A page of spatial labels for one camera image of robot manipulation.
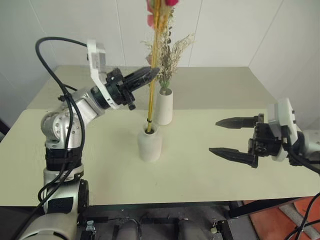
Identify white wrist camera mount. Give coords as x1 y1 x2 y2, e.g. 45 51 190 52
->
85 39 121 110
266 97 301 162

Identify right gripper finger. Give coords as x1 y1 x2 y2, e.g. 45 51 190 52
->
209 147 255 168
215 116 257 130

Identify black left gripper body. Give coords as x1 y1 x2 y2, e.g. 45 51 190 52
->
104 68 138 112

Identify yellow-stemmed red flower bouquet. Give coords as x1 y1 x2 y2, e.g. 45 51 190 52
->
145 0 180 133

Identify black hanging cable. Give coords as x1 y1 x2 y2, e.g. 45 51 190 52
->
286 191 320 240

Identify dried beige grass bouquet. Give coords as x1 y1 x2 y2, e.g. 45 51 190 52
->
139 8 196 95

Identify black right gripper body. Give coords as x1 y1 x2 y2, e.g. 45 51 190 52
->
248 113 285 169

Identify dark rounded grey shape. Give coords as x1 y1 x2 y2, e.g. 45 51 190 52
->
116 219 139 240

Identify wide white ceramic vase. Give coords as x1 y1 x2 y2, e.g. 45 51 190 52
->
137 123 164 163

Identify tall slim white ceramic vase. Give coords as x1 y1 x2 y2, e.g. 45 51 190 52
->
155 87 174 126

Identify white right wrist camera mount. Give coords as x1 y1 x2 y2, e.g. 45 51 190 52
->
266 97 301 162

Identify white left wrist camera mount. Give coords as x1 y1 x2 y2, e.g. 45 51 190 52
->
85 39 121 110

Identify black table frame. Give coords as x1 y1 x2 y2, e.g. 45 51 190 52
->
81 196 320 219

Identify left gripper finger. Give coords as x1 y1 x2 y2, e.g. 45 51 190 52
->
122 66 161 85
124 73 157 94

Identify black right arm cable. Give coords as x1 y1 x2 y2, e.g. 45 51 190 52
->
283 136 320 174

